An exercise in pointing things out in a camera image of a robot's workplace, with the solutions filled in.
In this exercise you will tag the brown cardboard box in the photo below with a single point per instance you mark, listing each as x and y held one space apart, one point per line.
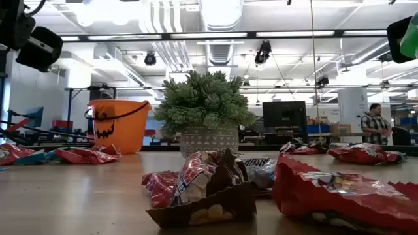
340 128

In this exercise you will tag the blue storage bins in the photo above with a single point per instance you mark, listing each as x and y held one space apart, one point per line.
409 120
316 129

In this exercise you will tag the white building column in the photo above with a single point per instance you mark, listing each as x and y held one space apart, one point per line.
352 111

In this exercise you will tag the brown PayDay candy bar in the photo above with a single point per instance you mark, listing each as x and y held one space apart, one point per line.
228 199
298 142

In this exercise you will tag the black computer monitor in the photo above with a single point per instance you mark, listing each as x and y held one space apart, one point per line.
284 114

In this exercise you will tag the orange pumpkin face bucket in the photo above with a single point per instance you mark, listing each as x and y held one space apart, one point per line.
130 130

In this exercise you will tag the green plastic bucket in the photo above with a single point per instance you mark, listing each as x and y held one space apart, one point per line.
411 39

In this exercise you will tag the silver ventilation duct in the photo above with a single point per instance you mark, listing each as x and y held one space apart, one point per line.
220 16

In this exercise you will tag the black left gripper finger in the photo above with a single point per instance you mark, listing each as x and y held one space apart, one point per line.
13 29
36 60

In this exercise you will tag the red storage bin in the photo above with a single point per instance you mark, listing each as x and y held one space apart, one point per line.
62 124

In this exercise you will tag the black ceiling spotlight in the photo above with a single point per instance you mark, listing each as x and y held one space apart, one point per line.
322 81
386 57
150 58
263 52

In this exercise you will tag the black metal table frame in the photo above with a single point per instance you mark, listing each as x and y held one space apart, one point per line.
258 147

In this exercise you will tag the person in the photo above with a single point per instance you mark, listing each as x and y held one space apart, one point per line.
375 125

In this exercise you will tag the black overhead light beam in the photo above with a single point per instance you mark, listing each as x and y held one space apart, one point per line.
166 36

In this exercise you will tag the blue lit background monitor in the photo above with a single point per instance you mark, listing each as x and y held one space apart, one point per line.
36 117

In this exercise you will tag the green plant in grey pot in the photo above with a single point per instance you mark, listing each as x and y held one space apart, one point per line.
209 107

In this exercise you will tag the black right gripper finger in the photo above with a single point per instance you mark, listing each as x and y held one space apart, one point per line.
395 39

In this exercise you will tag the wooden background table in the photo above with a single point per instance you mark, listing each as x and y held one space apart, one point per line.
346 134

